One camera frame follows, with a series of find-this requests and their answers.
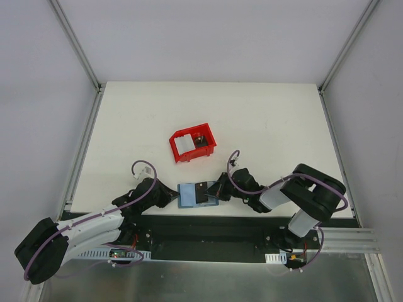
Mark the blue leather card holder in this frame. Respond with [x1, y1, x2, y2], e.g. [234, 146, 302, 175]
[178, 181, 219, 208]

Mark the red plastic bin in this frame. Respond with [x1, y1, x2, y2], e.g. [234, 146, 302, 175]
[169, 123, 217, 164]

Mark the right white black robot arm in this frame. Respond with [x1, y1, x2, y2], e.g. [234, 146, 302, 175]
[203, 160, 348, 249]

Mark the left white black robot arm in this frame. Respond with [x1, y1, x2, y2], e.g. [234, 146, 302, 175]
[14, 177, 179, 285]

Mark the black card lying in bin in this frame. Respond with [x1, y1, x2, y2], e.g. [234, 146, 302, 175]
[193, 135, 208, 148]

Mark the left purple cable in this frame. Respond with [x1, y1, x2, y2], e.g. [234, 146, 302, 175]
[23, 160, 157, 281]

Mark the purple cable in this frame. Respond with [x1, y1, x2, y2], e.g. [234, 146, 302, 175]
[23, 160, 157, 281]
[227, 150, 349, 277]

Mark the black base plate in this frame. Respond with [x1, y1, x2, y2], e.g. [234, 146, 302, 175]
[103, 213, 321, 262]

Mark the left white cable duct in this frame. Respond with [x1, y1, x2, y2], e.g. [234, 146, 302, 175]
[76, 247, 151, 261]

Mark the white cable duct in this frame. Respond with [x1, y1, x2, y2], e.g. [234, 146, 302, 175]
[264, 252, 287, 265]
[76, 247, 151, 261]

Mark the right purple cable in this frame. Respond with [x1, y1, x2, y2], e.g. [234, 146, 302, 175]
[227, 150, 349, 277]

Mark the right white cable duct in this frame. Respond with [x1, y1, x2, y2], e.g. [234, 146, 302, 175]
[264, 252, 287, 265]

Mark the left aluminium frame post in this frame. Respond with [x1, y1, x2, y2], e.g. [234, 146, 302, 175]
[47, 0, 103, 91]

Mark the aluminium frame post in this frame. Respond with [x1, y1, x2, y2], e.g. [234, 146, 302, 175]
[317, 0, 381, 95]
[47, 0, 103, 91]

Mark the right aluminium frame post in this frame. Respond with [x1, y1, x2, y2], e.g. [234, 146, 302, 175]
[317, 0, 381, 95]

